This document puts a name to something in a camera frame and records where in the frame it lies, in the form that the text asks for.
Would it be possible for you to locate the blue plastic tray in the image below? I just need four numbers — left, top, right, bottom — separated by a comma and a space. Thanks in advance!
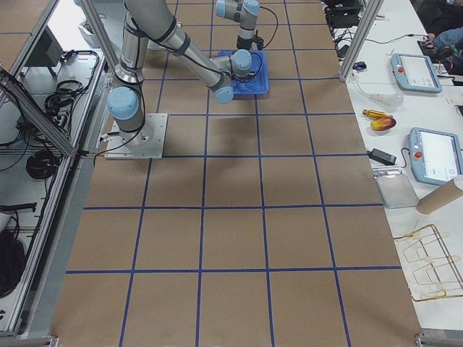
216, 49, 270, 100

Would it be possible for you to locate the small black adapter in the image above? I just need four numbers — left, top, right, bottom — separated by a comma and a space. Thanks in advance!
367, 148, 396, 166

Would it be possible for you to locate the toy mango fruit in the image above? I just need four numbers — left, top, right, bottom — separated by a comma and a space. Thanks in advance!
370, 117, 396, 132

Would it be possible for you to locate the blue small device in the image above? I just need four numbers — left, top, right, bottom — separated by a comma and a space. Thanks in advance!
352, 61, 367, 71

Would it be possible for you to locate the teach pendant near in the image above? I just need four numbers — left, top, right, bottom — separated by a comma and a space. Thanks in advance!
408, 127, 462, 186

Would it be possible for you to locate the teach pendant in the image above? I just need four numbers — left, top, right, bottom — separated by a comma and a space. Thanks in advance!
390, 53, 442, 94
408, 127, 462, 186

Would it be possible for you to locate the teach pendant far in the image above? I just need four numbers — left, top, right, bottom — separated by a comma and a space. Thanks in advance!
390, 53, 442, 94

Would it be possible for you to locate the cardboard tube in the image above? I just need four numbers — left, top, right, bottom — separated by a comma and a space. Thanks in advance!
416, 175, 462, 214

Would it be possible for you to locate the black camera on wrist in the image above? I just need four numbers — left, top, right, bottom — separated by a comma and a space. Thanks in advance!
253, 34, 264, 51

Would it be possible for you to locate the aluminium frame post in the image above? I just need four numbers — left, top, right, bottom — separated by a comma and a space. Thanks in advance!
339, 0, 383, 82

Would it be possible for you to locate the brass wire rack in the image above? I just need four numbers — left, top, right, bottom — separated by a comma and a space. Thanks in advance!
394, 224, 462, 302

